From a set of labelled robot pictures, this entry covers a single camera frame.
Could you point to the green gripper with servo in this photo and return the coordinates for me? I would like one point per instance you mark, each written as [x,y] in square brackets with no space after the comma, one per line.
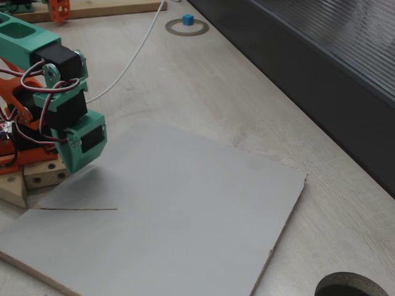
[90,139]

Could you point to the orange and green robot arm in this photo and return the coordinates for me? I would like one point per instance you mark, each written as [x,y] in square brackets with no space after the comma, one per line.
[18,34]

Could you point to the wooden plank under idle arm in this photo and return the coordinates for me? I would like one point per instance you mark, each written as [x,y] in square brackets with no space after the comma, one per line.
[123,7]

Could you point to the wooden base block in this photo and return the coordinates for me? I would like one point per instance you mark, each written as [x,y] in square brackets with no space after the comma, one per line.
[43,177]

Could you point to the triangular wooden piece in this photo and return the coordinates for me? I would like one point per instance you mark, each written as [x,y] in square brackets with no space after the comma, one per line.
[14,192]

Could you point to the grey board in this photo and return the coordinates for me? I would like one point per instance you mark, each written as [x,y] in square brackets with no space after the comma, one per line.
[169,216]

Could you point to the small blue cube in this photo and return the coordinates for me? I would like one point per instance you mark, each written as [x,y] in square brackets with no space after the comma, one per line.
[187,19]

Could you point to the ribbed glass desk partition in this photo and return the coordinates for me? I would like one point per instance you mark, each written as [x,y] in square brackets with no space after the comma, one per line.
[308,77]

